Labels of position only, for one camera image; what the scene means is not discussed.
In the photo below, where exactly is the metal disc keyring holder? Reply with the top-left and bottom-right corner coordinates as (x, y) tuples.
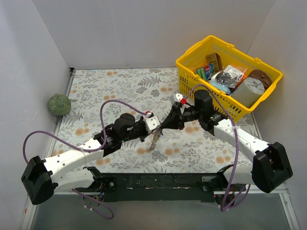
(149, 128), (163, 151)

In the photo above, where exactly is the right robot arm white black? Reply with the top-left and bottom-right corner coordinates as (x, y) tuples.
(160, 90), (293, 193)

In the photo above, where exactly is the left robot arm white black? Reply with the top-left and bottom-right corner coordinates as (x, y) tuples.
(21, 113), (160, 205)

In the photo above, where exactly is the yellow plastic basket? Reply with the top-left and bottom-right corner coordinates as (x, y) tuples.
(176, 35), (283, 122)

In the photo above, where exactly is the light blue cloth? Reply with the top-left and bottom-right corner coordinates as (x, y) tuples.
(209, 80), (231, 95)

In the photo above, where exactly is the green blue sponge pack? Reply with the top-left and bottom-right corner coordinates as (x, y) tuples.
(194, 64), (215, 81)

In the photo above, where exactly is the floral table mat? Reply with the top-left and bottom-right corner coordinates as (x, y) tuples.
(47, 68), (271, 173)

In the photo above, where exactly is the silver foil packet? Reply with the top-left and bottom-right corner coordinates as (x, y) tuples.
(211, 65), (247, 89)

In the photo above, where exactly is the brown cardboard box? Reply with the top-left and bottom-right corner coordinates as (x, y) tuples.
(205, 53), (223, 72)

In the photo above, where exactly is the brown round disc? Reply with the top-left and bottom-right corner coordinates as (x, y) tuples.
(248, 69), (272, 90)

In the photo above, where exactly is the green felt ball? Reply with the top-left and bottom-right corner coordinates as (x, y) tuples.
(47, 94), (71, 116)

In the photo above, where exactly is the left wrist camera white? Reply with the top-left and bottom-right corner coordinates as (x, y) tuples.
(143, 111), (161, 134)

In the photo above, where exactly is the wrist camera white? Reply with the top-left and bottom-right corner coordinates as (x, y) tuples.
(143, 111), (161, 134)
(170, 93), (187, 113)

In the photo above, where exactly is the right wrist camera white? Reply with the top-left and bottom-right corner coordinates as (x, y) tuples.
(170, 93), (187, 113)

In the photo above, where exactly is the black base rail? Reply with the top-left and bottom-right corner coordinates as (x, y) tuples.
(76, 173), (228, 202)

